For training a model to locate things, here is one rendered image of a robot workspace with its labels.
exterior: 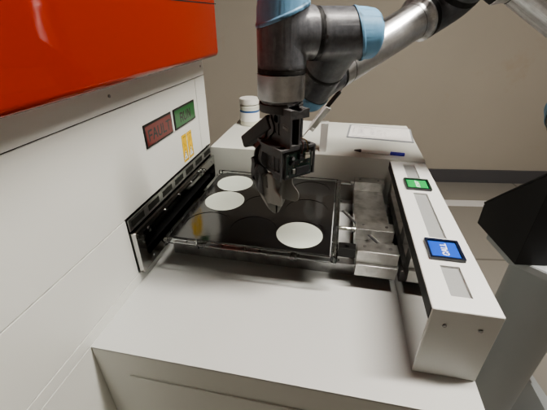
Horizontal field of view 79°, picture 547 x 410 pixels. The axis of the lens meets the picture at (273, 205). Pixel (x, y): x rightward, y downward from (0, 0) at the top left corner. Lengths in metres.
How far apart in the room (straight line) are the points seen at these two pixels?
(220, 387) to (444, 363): 0.36
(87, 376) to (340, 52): 0.67
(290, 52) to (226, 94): 2.43
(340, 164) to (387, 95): 2.03
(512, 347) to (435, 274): 0.63
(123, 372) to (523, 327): 0.97
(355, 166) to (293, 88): 0.51
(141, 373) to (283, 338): 0.26
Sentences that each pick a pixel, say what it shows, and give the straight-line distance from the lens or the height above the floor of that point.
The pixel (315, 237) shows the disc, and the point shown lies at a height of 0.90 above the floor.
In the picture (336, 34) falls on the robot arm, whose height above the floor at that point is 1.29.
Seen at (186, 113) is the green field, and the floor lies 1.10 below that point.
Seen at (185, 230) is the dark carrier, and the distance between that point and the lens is 0.76.
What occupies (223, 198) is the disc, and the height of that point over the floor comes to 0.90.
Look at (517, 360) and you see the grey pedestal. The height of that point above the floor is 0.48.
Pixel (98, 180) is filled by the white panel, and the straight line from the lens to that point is 0.62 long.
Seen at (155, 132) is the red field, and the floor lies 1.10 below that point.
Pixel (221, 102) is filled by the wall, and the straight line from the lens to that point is 2.95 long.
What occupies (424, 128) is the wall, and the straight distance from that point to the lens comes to 3.16.
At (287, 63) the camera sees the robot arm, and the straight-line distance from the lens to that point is 0.51.
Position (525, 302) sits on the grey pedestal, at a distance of 1.09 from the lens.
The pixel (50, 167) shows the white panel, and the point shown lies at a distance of 0.55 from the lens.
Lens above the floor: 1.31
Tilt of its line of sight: 30 degrees down
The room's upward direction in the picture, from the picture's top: straight up
